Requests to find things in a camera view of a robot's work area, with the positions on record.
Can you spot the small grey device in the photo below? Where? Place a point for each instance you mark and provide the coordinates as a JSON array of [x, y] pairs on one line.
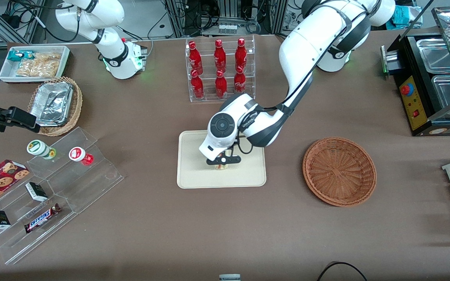
[[229, 278]]

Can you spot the clear acrylic tiered stand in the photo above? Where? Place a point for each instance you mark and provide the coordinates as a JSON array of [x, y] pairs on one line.
[[88, 183]]

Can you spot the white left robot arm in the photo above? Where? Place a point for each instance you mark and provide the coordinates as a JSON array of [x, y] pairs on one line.
[[307, 47]]

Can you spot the Snickers chocolate bar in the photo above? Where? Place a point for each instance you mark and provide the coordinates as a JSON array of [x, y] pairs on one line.
[[41, 218]]

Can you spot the teal snack packet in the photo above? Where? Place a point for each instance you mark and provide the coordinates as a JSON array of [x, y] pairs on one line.
[[16, 55]]

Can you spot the clear acrylic bottle rack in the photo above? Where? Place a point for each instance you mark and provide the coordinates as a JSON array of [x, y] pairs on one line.
[[209, 99]]

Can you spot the stacked aluminium foil trays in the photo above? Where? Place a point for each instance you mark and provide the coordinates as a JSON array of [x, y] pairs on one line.
[[53, 103]]

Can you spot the red cola bottle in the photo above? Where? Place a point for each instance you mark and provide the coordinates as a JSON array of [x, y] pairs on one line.
[[241, 56], [197, 86], [195, 58], [221, 85], [220, 56], [239, 82]]

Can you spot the red lid yogurt cup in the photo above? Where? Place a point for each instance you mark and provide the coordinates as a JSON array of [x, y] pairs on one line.
[[77, 153]]

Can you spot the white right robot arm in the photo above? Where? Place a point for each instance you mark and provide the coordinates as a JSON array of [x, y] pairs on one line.
[[119, 58]]

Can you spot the oval tan wicker basket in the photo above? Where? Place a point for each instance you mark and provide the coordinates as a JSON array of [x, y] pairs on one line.
[[77, 101]]

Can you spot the triangular sandwich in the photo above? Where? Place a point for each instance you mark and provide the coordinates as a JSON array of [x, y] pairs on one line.
[[222, 167]]

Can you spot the white rectangular snack bin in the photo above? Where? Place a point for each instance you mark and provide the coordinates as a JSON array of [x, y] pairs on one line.
[[7, 72]]

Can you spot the aluminium frame rack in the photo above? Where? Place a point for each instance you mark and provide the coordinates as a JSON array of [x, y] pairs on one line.
[[176, 19]]

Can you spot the beige plastic tray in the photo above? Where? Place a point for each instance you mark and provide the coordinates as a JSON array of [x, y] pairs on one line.
[[193, 171]]

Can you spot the green lid yogurt cup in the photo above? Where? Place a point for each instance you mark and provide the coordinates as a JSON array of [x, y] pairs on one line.
[[37, 147]]

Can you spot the clear bag of crackers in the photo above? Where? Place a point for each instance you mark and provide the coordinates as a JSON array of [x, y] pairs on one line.
[[39, 66]]

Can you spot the round brown wicker basket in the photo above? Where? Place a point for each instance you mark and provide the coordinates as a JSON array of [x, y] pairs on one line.
[[338, 171]]

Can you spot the teal plastic bag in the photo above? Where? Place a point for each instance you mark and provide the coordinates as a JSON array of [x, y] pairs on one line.
[[404, 15]]

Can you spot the black hot food display case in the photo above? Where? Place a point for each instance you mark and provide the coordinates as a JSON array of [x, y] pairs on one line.
[[414, 101]]

